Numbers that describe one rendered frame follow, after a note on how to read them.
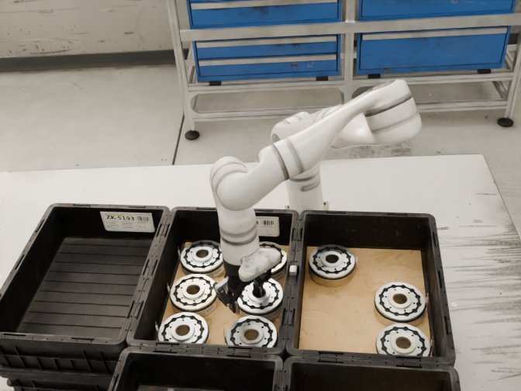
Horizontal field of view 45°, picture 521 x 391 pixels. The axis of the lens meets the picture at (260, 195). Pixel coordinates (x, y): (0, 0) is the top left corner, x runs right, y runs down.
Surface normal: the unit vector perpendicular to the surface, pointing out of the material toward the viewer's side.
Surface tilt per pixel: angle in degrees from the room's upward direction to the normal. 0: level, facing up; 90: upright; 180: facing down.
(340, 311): 0
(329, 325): 0
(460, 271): 0
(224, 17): 90
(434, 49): 90
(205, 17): 90
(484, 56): 90
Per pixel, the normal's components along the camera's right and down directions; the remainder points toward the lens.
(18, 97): -0.06, -0.77
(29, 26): -0.02, 0.63
